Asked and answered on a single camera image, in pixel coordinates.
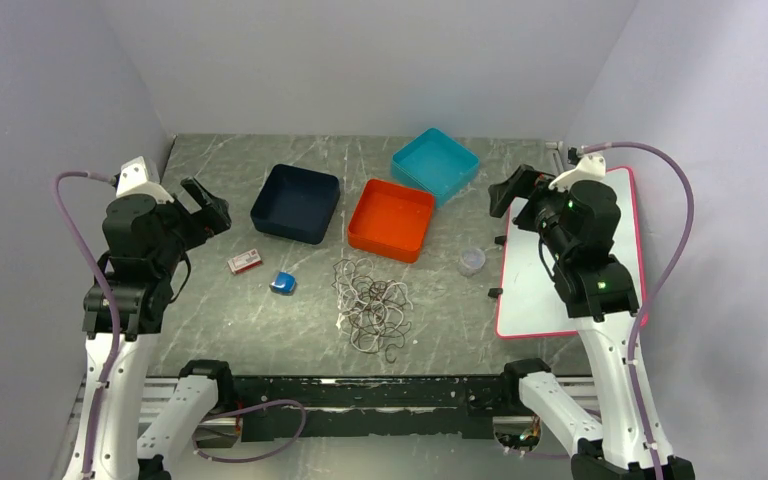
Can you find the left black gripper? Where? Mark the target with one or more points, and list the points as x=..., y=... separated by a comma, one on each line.
x=210, y=219

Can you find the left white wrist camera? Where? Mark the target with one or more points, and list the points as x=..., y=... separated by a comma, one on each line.
x=140, y=176

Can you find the clear small round container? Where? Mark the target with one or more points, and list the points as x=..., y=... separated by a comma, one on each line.
x=471, y=261

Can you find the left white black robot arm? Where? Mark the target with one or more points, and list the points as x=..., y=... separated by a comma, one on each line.
x=148, y=232

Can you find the teal square bin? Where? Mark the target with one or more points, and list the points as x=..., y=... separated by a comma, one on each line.
x=435, y=163

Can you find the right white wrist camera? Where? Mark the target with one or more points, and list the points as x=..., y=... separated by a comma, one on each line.
x=586, y=167

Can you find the red white small box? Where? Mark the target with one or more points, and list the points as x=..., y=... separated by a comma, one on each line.
x=244, y=261

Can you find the pink framed whiteboard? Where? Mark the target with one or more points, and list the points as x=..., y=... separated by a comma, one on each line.
x=529, y=306

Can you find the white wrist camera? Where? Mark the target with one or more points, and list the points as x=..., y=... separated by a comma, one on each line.
x=586, y=167
x=140, y=176

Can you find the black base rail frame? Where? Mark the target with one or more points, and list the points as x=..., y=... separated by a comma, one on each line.
x=358, y=406

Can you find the small blue object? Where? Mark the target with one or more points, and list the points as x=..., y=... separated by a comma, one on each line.
x=283, y=283

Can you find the dark navy square bin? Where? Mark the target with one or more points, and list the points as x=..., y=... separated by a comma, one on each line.
x=296, y=204

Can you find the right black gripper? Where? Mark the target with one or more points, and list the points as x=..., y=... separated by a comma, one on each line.
x=525, y=182

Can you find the orange square bin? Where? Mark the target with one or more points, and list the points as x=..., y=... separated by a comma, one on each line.
x=391, y=221

